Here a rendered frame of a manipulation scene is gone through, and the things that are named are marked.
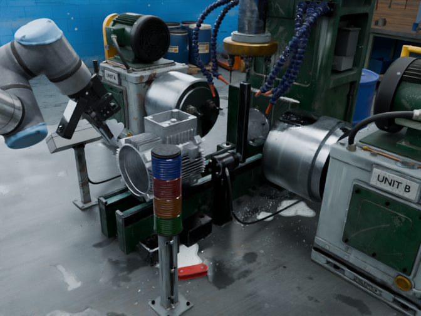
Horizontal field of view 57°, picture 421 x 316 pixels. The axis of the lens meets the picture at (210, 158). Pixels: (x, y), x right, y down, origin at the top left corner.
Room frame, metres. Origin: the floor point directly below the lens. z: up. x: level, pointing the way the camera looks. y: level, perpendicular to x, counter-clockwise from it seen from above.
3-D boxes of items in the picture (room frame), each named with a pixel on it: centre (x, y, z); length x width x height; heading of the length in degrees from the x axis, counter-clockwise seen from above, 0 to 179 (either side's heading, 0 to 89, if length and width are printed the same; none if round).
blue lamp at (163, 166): (0.69, 0.09, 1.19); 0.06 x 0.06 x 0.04
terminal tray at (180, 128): (1.07, 0.12, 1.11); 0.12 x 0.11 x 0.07; 134
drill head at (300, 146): (1.04, -0.32, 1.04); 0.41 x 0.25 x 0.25; 44
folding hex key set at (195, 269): (0.80, 0.04, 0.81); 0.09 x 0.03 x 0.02; 108
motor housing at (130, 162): (1.04, 0.15, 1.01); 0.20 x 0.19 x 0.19; 134
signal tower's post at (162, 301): (0.69, 0.09, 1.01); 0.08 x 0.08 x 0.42; 44
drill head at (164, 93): (1.53, 0.15, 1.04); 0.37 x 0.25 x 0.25; 44
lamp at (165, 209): (0.69, 0.09, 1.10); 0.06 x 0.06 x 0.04
